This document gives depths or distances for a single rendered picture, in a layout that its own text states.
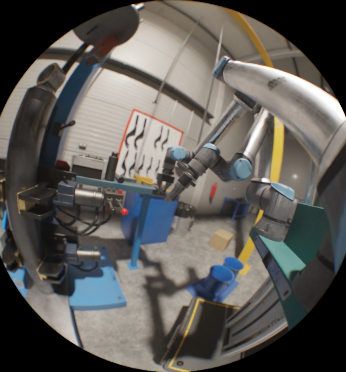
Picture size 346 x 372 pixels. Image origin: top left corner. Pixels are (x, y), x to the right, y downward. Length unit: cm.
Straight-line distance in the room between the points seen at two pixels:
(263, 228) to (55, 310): 144
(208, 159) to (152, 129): 244
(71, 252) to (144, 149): 244
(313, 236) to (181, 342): 88
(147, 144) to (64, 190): 236
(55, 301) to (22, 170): 94
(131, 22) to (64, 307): 200
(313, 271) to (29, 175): 101
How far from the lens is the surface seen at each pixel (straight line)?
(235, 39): 636
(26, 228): 83
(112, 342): 123
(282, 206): 66
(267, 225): 67
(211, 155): 60
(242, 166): 51
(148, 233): 200
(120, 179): 88
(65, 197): 77
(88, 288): 130
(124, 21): 113
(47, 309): 124
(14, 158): 72
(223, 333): 111
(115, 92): 301
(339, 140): 17
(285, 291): 40
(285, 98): 24
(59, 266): 94
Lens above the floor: 122
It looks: 6 degrees down
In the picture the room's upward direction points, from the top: 15 degrees clockwise
